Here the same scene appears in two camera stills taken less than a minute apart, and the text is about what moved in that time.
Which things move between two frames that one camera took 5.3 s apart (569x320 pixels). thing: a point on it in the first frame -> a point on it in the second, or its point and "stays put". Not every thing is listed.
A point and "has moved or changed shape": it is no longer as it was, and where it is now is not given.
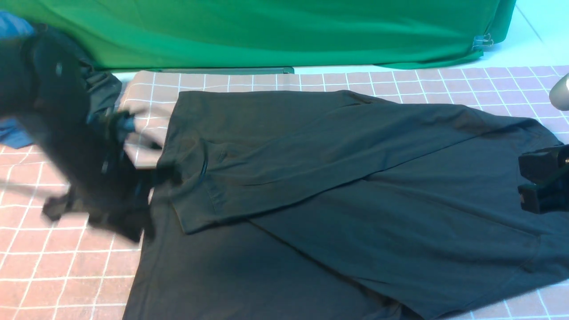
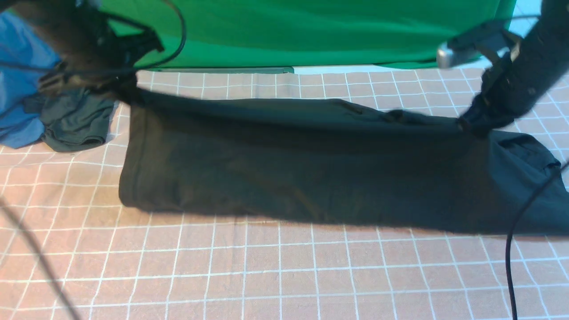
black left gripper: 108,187 -> 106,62
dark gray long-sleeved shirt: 326,205 has moved or changed shape
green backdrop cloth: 378,34 stays put
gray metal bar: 228,70 stays put
